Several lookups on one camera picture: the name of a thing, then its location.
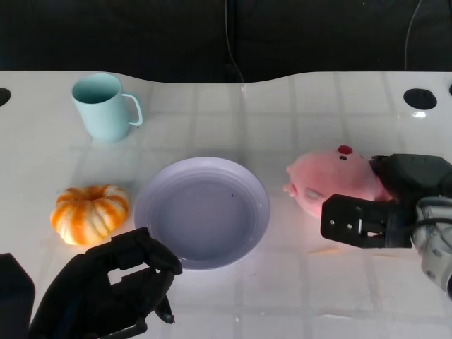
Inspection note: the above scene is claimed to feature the light blue mug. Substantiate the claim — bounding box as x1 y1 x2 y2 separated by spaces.
71 73 144 143

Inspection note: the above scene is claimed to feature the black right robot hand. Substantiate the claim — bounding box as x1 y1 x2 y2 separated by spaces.
319 153 452 250

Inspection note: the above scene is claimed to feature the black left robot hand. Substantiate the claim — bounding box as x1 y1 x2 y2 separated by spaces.
28 227 184 339

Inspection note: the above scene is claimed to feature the black backdrop cloth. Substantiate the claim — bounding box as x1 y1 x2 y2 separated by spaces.
0 0 452 85

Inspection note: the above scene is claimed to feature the lavender round plate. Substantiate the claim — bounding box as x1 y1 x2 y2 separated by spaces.
133 156 272 272

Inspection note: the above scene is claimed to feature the orange white pumpkin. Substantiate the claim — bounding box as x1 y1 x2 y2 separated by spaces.
49 184 130 246

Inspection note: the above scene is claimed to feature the pink plush doll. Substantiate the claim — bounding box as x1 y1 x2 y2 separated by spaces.
285 145 393 218

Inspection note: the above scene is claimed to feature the thin hanging cable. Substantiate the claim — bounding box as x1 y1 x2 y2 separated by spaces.
405 0 424 71
225 0 246 85

